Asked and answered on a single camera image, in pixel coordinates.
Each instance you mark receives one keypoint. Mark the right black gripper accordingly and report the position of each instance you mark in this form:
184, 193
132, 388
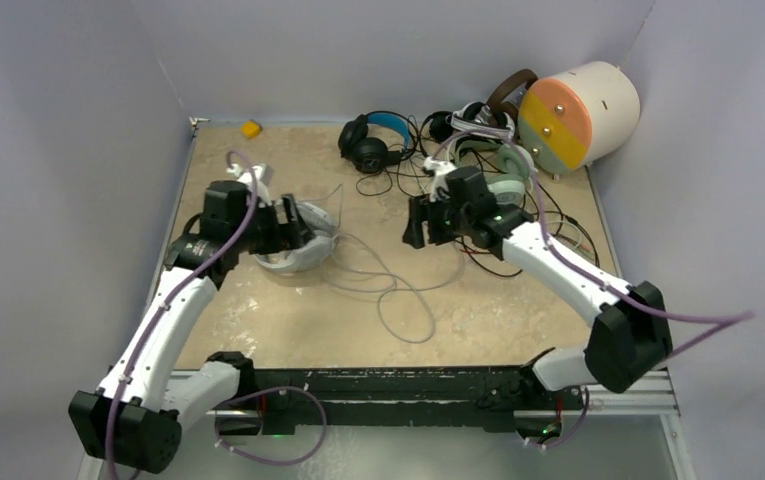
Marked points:
420, 209

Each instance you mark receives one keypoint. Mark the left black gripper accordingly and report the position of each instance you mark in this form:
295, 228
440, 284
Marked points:
276, 240

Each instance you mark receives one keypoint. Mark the white grey headphones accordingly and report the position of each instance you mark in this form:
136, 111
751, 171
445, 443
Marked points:
323, 227

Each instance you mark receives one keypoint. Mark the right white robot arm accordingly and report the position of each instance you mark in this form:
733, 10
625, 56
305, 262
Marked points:
629, 333

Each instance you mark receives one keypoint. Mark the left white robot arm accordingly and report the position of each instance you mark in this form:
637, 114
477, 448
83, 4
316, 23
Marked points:
136, 417

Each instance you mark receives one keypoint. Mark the black blue headphones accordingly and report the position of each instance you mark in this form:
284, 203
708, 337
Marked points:
372, 155

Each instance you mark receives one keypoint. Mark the small black on-ear headphones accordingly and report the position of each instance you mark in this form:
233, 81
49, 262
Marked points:
434, 131

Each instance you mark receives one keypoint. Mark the mint green headphones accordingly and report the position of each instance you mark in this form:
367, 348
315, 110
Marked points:
514, 163

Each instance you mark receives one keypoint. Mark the white black headphones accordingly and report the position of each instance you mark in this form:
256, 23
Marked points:
480, 117

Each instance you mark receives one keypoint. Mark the brown headphones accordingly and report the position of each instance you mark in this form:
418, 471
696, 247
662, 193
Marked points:
501, 101

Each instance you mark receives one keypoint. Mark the small yellow block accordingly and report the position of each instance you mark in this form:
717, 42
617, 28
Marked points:
250, 129

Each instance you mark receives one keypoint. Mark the round pastel drawer cabinet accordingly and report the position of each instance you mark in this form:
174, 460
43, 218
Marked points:
570, 119

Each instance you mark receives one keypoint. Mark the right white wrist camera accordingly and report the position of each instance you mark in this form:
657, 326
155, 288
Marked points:
438, 170

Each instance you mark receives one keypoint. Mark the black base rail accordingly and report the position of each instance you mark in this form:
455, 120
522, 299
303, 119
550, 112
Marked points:
495, 399

